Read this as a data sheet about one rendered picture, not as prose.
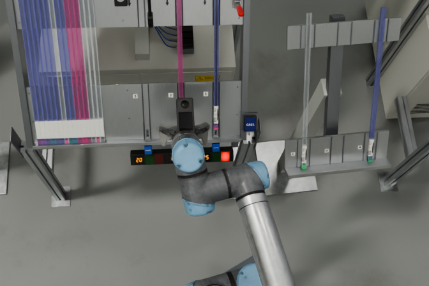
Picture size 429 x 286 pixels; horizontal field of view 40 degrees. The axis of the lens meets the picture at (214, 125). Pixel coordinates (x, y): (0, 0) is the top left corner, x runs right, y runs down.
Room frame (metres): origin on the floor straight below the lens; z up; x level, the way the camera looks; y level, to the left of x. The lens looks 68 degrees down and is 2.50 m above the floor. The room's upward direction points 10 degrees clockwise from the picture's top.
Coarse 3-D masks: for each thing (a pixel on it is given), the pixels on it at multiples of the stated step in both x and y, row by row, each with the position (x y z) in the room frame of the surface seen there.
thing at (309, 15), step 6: (306, 18) 0.94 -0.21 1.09; (306, 24) 0.93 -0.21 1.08; (306, 30) 0.92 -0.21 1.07; (306, 36) 0.91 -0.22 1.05; (306, 42) 0.90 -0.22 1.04; (306, 48) 0.89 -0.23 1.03; (306, 54) 0.87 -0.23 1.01; (306, 60) 0.86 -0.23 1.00; (306, 66) 0.85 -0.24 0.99; (306, 72) 0.84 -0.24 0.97; (306, 78) 0.83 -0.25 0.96; (306, 84) 0.81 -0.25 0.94; (306, 90) 0.80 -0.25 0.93; (306, 96) 0.79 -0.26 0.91; (306, 102) 0.78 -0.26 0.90; (306, 108) 0.76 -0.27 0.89; (306, 114) 0.75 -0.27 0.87; (306, 120) 0.74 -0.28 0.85; (306, 126) 0.72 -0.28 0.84; (306, 132) 0.71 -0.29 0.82; (306, 138) 0.70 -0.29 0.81; (306, 144) 0.68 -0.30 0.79
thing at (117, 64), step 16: (96, 32) 1.05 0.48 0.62; (112, 32) 1.06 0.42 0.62; (128, 32) 1.07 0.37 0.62; (176, 32) 1.10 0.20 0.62; (208, 32) 1.13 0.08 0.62; (224, 32) 1.14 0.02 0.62; (112, 48) 0.99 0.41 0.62; (128, 48) 1.01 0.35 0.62; (160, 48) 1.03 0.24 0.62; (208, 48) 1.06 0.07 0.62; (224, 48) 1.07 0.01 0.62; (112, 64) 0.93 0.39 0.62; (128, 64) 0.94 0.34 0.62; (144, 64) 0.95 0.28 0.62; (160, 64) 0.96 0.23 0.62; (176, 64) 0.97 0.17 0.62; (192, 64) 0.98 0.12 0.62; (208, 64) 0.99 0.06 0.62; (224, 64) 1.01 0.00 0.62; (112, 80) 0.90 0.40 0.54; (128, 80) 0.92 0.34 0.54; (144, 80) 0.93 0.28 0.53; (160, 80) 0.94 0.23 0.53; (176, 80) 0.95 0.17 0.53; (192, 80) 0.97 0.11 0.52; (208, 80) 0.98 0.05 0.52
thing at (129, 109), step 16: (224, 80) 0.82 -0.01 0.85; (240, 80) 0.83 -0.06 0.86; (112, 96) 0.72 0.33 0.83; (128, 96) 0.73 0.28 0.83; (144, 96) 0.74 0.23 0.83; (160, 96) 0.75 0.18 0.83; (176, 96) 0.76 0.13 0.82; (192, 96) 0.77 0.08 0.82; (208, 96) 0.78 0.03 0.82; (224, 96) 0.79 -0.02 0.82; (240, 96) 0.80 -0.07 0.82; (32, 112) 0.63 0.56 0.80; (112, 112) 0.68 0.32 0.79; (128, 112) 0.69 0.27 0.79; (144, 112) 0.70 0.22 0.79; (160, 112) 0.71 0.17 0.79; (208, 112) 0.74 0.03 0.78; (224, 112) 0.75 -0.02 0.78; (240, 112) 0.76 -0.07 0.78; (32, 128) 0.59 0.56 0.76; (112, 128) 0.64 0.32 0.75; (128, 128) 0.65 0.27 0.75; (144, 128) 0.66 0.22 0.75; (224, 128) 0.71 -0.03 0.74
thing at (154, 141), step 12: (216, 132) 0.71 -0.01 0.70; (36, 144) 0.55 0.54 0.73; (48, 144) 0.56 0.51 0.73; (60, 144) 0.57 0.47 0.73; (72, 144) 0.57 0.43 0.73; (84, 144) 0.58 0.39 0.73; (96, 144) 0.59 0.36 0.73; (108, 144) 0.59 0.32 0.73; (120, 144) 0.60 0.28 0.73; (132, 144) 0.61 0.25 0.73; (144, 144) 0.61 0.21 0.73; (156, 144) 0.62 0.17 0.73
